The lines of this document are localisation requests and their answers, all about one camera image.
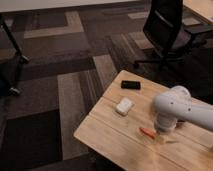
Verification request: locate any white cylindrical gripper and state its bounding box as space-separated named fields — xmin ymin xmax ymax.
xmin=154 ymin=115 xmax=179 ymax=144

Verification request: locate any orange pepper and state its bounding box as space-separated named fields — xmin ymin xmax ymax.
xmin=139 ymin=127 xmax=155 ymax=139

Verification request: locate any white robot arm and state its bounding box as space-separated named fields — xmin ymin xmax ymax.
xmin=152 ymin=86 xmax=213 ymax=134

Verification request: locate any white sponge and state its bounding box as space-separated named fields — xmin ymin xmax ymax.
xmin=116 ymin=97 xmax=134 ymax=116

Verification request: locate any black phone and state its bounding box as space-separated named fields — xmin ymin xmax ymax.
xmin=121 ymin=80 xmax=141 ymax=90

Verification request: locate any black office chair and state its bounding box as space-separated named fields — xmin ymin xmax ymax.
xmin=133 ymin=0 xmax=213 ymax=68

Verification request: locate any light wooden desk corner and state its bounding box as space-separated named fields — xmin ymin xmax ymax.
xmin=183 ymin=0 xmax=213 ymax=23

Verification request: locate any black rolling stand base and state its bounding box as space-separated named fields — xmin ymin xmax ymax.
xmin=0 ymin=13 xmax=29 ymax=96

